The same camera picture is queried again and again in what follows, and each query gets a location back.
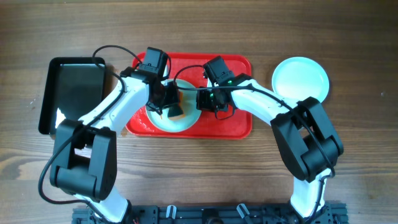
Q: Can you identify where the orange green sponge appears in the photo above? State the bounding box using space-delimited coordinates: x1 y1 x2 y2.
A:
167 91 185 121

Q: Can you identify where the white plate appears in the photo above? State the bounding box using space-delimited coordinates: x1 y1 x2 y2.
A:
146 79 201 133
271 57 330 103

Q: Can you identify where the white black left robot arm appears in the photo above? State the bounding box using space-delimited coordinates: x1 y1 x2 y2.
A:
39 65 169 223

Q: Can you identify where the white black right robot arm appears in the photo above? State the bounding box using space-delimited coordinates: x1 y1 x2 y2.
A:
198 73 344 223

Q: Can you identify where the red plastic tray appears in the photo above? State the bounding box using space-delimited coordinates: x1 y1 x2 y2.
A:
125 52 252 140

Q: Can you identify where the black water tray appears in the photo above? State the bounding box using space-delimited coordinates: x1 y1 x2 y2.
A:
38 57 106 134

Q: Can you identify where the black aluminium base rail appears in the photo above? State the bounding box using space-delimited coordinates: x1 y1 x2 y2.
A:
71 202 349 224

